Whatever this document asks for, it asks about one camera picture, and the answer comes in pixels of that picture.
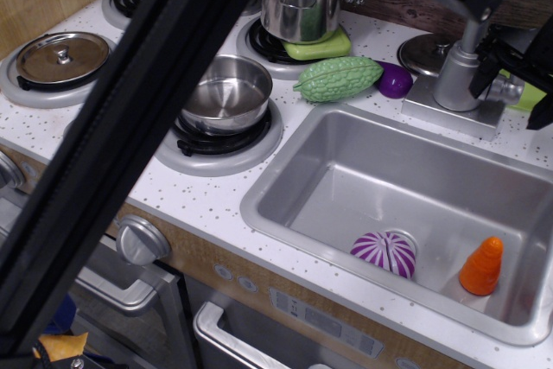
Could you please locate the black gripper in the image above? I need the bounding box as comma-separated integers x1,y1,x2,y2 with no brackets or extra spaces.
469,22,552,130

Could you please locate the silver faucet lever handle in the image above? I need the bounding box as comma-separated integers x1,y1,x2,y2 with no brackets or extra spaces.
480,74,525,105

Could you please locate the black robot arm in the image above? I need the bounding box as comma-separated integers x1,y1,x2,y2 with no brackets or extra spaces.
1,0,503,368

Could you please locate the lime green plate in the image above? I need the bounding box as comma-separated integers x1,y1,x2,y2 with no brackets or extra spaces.
500,70,543,111

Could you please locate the silver toy faucet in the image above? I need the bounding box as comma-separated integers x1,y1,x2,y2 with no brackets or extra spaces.
402,22,506,141

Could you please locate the steel lid behind faucet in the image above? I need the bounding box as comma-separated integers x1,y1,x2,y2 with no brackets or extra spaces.
397,34,456,77

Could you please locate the purple eggplant toy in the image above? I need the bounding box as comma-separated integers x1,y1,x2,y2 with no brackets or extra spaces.
376,61,414,99

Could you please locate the green bitter melon toy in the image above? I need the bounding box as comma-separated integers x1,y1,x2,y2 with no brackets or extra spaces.
293,56,384,103

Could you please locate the green sponge toy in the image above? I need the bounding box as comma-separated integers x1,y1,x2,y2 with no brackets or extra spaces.
281,26,352,61

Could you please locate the orange carrot toy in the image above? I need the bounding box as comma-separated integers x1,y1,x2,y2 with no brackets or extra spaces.
459,237,504,296

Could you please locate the silver toy sink basin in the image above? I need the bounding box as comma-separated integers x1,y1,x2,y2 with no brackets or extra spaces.
240,104,552,347

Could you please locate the purple striped onion toy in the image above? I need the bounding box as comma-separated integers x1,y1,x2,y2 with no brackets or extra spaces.
350,232,416,280

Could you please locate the tall steel pot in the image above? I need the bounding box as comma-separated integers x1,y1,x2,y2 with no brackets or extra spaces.
260,0,340,44

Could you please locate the back right stove burner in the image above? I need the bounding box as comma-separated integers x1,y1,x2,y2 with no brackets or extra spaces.
236,17,321,80

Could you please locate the steel saucepan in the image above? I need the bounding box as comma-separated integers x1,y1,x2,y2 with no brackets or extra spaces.
179,54,273,136

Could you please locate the front right stove burner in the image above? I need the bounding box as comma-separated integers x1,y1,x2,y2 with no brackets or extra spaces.
155,101,283,177

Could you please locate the silver oven knob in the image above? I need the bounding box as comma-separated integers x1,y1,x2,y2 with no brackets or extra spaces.
116,214,171,266

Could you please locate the steel lid on burner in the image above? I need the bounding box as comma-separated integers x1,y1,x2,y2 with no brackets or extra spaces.
16,32,111,86

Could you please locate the front left stove burner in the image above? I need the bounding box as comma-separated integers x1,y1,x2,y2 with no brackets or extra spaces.
1,34,116,109

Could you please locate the blue object on floor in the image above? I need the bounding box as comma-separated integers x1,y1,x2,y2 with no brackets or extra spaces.
45,294,77,334

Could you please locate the yellow cloth on floor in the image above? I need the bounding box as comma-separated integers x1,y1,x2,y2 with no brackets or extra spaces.
39,332,88,362

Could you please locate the silver dishwasher door handle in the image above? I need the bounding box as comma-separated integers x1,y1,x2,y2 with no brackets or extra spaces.
193,301,295,369

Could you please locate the silver oven door handle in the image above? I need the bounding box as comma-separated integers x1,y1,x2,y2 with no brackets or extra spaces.
76,267,159,317

